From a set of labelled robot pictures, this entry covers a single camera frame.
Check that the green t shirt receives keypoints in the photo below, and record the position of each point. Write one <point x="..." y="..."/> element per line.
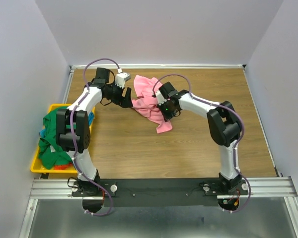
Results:
<point x="50" y="153"/>

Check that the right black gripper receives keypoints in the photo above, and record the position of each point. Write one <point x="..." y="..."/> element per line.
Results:
<point x="167" y="117"/>

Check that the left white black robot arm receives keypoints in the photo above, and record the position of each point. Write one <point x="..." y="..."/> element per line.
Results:
<point x="72" y="123"/>

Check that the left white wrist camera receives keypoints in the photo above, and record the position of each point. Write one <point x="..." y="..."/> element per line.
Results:
<point x="121" y="79"/>

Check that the pink t shirt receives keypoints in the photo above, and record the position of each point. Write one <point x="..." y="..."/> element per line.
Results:
<point x="146" y="105"/>

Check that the aluminium front rail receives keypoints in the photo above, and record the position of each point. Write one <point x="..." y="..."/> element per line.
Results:
<point x="260" y="187"/>

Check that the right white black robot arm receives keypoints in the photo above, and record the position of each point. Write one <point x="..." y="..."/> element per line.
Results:
<point x="225" y="126"/>

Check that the orange t shirt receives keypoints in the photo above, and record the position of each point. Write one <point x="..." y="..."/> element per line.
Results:
<point x="63" y="166"/>

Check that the blue t shirt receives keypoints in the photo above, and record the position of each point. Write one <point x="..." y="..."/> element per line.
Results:
<point x="90" y="120"/>

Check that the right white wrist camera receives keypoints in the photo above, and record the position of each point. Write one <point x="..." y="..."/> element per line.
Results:
<point x="160" y="98"/>

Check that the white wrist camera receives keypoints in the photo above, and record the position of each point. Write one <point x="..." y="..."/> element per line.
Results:
<point x="121" y="79"/>
<point x="160" y="98"/>

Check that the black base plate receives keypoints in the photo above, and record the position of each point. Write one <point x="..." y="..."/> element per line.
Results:
<point x="157" y="192"/>

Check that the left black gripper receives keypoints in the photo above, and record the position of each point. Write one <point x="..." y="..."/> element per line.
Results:
<point x="124" y="102"/>

